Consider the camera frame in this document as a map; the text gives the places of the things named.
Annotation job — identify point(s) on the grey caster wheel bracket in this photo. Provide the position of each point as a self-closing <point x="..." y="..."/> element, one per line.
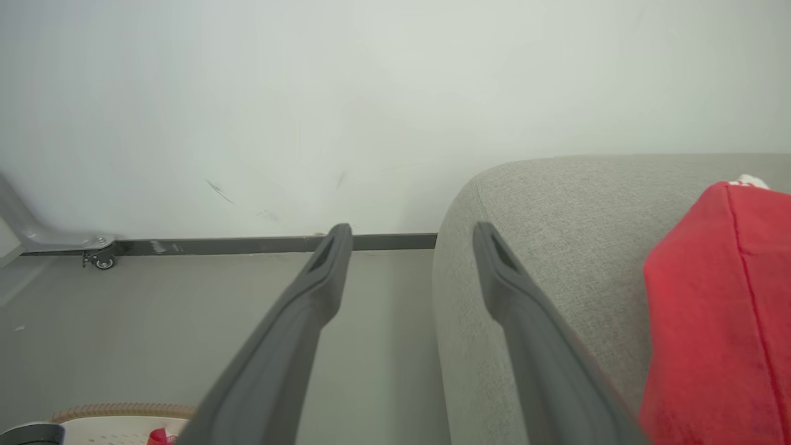
<point x="37" y="238"/>

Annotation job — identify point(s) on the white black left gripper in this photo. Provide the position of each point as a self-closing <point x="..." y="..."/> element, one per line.
<point x="31" y="436"/>

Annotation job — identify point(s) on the grey fabric sofa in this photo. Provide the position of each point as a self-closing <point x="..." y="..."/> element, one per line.
<point x="556" y="235"/>

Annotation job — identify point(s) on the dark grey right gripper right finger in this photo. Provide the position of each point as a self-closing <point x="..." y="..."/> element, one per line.
<point x="556" y="395"/>

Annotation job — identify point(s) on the beige perforated laundry basket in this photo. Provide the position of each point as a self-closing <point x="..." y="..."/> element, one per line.
<point x="111" y="411"/>

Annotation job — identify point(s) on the black wall baseboard strip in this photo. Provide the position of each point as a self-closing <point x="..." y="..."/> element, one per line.
<point x="247" y="245"/>

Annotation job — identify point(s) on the small black caster wheel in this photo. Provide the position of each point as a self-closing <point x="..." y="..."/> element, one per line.
<point x="104" y="262"/>

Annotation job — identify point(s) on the red garment with white sleeves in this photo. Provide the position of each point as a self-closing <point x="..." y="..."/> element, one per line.
<point x="710" y="321"/>

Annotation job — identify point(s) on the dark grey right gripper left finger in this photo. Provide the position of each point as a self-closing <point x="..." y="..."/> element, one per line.
<point x="266" y="383"/>

